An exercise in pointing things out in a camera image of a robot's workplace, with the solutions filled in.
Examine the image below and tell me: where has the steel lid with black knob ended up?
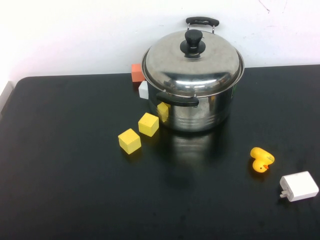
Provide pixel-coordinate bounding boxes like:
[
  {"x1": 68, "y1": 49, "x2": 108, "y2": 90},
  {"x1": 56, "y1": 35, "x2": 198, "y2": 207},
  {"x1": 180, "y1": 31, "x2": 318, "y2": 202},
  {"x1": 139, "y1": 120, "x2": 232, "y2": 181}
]
[{"x1": 141, "y1": 29, "x2": 246, "y2": 99}]

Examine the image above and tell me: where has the stainless steel pot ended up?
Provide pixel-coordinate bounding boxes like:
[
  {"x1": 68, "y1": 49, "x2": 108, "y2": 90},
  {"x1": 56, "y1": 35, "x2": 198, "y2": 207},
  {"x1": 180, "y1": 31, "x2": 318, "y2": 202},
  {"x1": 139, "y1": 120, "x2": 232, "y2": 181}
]
[{"x1": 143, "y1": 16, "x2": 245, "y2": 133}]

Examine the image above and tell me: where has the yellow foam cube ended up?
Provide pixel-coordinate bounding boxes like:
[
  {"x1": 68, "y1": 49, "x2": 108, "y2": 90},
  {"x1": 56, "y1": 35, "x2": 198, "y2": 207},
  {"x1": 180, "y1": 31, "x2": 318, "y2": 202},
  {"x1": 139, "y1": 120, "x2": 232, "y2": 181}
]
[
  {"x1": 137, "y1": 112, "x2": 160, "y2": 138},
  {"x1": 117, "y1": 128, "x2": 142, "y2": 156}
]

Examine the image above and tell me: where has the white cube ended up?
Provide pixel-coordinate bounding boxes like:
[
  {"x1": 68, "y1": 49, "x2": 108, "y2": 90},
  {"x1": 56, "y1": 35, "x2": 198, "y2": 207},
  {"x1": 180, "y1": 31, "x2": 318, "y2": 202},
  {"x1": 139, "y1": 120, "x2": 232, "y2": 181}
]
[{"x1": 138, "y1": 80, "x2": 150, "y2": 100}]

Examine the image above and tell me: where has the orange foam cube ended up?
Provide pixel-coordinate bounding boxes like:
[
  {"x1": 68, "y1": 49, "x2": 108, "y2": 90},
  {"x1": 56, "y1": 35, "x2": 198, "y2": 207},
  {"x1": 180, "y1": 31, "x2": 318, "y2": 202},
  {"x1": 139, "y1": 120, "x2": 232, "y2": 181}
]
[{"x1": 131, "y1": 63, "x2": 146, "y2": 84}]

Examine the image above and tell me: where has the yellow rubber duck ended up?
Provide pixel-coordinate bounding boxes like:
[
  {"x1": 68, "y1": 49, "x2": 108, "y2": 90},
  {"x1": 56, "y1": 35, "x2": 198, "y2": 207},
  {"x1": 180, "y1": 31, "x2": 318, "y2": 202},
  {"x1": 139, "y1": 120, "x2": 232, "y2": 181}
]
[{"x1": 250, "y1": 146, "x2": 276, "y2": 174}]

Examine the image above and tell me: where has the white plug charger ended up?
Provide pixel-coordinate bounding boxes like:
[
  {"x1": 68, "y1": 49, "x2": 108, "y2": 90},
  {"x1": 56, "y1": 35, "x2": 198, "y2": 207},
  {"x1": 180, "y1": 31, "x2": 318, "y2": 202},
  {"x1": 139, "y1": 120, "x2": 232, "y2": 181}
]
[{"x1": 279, "y1": 170, "x2": 320, "y2": 203}]

